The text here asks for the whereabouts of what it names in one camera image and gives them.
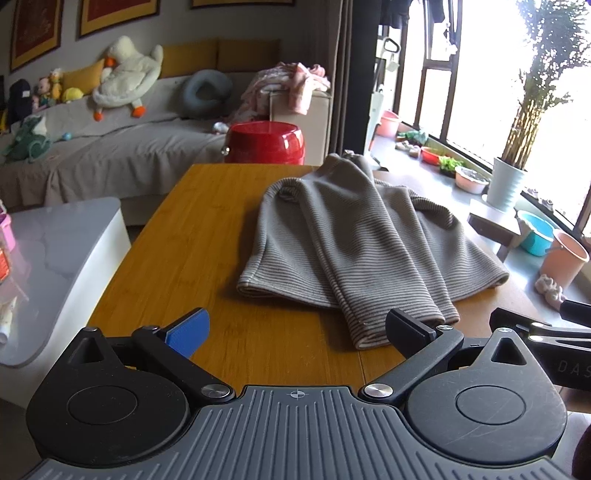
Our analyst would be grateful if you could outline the grey neck pillow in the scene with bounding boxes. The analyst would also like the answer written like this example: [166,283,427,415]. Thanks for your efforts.
[181,69,233,118]

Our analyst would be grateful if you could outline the blue basin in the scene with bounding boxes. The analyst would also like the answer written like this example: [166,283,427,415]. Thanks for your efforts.
[516,210,561,257]

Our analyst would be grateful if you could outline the green dinosaur plush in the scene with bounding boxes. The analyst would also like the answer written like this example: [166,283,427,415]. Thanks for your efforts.
[0,115,51,163]

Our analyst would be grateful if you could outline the small doll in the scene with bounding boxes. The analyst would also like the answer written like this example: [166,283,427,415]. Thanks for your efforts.
[31,76,51,112]

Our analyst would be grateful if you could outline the potted palm in white pot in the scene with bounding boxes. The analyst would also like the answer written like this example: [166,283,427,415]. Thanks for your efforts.
[486,0,591,210]

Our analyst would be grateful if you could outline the small grey stool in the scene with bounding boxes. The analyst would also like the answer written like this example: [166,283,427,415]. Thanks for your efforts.
[467,198,522,261]

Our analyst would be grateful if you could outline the pink clothes pile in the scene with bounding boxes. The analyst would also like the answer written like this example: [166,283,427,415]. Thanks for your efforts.
[240,62,332,121]

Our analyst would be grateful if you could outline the black plush toy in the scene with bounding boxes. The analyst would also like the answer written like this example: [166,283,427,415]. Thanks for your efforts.
[7,78,32,125]

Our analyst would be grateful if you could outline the white tube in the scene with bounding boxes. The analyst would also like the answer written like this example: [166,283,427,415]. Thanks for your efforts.
[0,295,19,344]

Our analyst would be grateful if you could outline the red round stool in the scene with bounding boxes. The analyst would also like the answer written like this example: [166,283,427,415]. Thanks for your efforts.
[225,122,306,165]

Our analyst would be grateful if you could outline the pink bucket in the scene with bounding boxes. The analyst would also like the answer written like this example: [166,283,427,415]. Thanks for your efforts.
[539,229,591,289]

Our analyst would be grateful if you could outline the black window frame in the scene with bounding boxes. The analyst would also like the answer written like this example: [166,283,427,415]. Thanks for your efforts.
[379,0,591,241]

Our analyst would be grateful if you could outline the white stick vacuum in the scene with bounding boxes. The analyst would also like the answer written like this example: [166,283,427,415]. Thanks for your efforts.
[369,39,400,158]

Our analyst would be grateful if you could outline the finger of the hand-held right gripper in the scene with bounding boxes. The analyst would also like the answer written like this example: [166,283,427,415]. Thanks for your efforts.
[489,308,591,346]
[560,299,591,324]

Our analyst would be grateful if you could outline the pink packet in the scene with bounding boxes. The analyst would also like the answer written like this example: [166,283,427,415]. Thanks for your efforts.
[0,199,17,283]

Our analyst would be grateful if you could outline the mustard back cushion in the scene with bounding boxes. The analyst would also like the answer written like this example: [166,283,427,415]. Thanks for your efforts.
[218,39,281,73]
[161,41,219,77]

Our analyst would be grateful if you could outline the white duck plush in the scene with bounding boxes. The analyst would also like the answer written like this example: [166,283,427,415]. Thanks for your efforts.
[92,36,164,121]

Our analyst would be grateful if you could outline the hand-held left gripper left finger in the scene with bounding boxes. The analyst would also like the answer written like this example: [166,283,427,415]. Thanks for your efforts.
[69,308,236,407]

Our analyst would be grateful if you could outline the pink basin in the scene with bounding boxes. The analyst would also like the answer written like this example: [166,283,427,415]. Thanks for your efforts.
[375,110,402,138]

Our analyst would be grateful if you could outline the grey covered sofa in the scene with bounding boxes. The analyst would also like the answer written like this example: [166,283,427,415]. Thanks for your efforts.
[0,69,333,227]

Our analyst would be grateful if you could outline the pink fuzzy cloth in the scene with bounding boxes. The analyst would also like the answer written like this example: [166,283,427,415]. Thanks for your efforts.
[534,274,565,303]

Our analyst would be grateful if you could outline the small figurines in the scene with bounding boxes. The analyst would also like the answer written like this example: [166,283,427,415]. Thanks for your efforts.
[522,187,561,208]

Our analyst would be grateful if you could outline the grey striped sweater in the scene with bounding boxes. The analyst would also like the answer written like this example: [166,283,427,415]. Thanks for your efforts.
[236,152,510,350]

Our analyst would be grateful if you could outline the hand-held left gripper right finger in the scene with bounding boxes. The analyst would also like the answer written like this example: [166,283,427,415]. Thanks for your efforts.
[361,308,539,407]

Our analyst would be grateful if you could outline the yellow pillow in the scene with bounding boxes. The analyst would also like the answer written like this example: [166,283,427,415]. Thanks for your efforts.
[62,59,107,93]

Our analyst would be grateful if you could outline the brown curtain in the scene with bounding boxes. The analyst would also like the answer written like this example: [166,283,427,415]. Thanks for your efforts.
[325,0,384,162]

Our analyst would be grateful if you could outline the large framed picture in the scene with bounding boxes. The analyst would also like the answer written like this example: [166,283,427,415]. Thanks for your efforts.
[78,0,160,38]
[10,0,63,72]

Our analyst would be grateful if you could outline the white marble coffee table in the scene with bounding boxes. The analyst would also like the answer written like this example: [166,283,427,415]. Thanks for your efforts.
[0,198,132,409]

